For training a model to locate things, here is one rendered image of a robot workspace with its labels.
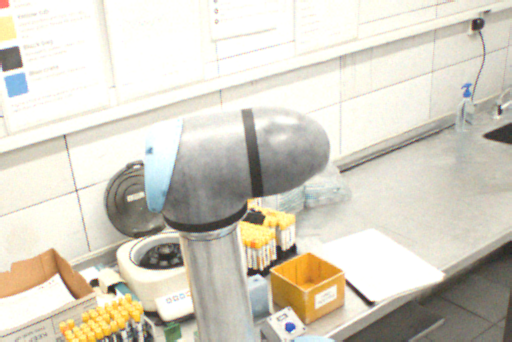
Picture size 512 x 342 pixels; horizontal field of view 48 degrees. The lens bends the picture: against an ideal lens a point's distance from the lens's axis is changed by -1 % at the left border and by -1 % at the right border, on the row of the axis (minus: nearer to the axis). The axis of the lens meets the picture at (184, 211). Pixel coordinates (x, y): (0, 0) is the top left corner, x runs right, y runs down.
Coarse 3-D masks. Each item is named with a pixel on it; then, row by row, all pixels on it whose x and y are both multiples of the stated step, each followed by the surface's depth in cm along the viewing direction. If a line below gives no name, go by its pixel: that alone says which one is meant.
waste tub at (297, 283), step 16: (304, 256) 150; (272, 272) 144; (288, 272) 148; (304, 272) 152; (320, 272) 148; (336, 272) 143; (272, 288) 147; (288, 288) 140; (304, 288) 151; (320, 288) 137; (336, 288) 140; (288, 304) 143; (304, 304) 136; (320, 304) 139; (336, 304) 142; (304, 320) 139
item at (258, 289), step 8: (248, 280) 141; (256, 280) 141; (264, 280) 141; (256, 288) 139; (264, 288) 141; (256, 296) 140; (264, 296) 141; (256, 304) 141; (264, 304) 142; (256, 312) 142; (264, 312) 143; (256, 320) 141; (264, 320) 142
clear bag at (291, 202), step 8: (304, 184) 193; (288, 192) 186; (296, 192) 189; (304, 192) 193; (264, 200) 185; (272, 200) 184; (280, 200) 184; (288, 200) 186; (296, 200) 189; (304, 200) 192; (272, 208) 184; (280, 208) 185; (288, 208) 187; (296, 208) 191
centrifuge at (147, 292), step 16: (144, 240) 162; (160, 240) 164; (176, 240) 164; (128, 256) 155; (128, 272) 150; (144, 272) 148; (160, 272) 146; (176, 272) 146; (144, 288) 146; (160, 288) 146; (176, 288) 148; (144, 304) 148; (160, 304) 146; (176, 304) 146; (160, 320) 147; (176, 320) 145
